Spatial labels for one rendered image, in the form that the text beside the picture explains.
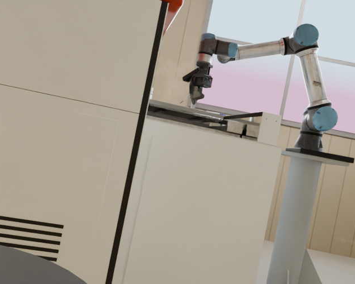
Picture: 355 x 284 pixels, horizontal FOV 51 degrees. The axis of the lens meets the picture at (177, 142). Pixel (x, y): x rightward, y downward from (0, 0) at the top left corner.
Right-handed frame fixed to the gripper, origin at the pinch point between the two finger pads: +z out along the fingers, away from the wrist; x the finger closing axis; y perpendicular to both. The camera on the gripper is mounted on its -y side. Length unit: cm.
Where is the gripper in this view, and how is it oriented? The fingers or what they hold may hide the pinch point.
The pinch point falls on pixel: (192, 102)
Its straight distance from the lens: 191.6
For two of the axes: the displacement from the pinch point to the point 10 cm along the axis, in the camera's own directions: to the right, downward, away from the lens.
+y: 7.2, 1.4, -6.8
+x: 6.6, 1.4, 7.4
